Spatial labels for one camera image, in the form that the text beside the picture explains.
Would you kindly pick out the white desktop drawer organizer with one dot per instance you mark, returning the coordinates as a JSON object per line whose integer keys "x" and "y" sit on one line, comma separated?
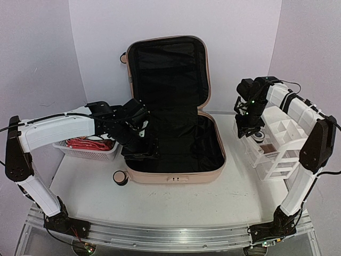
{"x": 288, "y": 138}

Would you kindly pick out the dark brown pouch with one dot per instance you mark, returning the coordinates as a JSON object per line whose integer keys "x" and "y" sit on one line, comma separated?
{"x": 268, "y": 148}

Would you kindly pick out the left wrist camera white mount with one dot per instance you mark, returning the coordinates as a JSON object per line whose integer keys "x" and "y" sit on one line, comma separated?
{"x": 142, "y": 130}

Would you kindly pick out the pink hard-shell suitcase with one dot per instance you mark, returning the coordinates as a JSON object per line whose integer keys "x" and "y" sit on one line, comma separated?
{"x": 170, "y": 76}

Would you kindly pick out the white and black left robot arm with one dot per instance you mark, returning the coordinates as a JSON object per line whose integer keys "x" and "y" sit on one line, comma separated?
{"x": 24, "y": 136}

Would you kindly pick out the white perforated plastic basket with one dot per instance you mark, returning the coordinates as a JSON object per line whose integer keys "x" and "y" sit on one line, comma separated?
{"x": 88, "y": 154}

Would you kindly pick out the black round jar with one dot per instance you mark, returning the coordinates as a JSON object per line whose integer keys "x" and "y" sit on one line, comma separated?
{"x": 258, "y": 137}

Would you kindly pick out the red patterned cloth item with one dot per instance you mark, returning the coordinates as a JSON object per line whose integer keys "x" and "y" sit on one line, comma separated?
{"x": 86, "y": 144}

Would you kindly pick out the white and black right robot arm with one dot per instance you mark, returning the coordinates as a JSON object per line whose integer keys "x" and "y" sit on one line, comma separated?
{"x": 313, "y": 156}

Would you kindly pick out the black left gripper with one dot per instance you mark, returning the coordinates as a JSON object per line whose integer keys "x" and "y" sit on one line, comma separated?
{"x": 149, "y": 150}

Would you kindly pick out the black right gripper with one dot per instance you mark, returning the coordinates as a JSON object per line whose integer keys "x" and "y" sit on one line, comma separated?
{"x": 249, "y": 128}

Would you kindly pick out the clear plastic organizer drawer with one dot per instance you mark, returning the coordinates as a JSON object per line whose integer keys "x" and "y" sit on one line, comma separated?
{"x": 252, "y": 151}

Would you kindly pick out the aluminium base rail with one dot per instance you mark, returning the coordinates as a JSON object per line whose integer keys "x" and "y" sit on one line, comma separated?
{"x": 174, "y": 239}

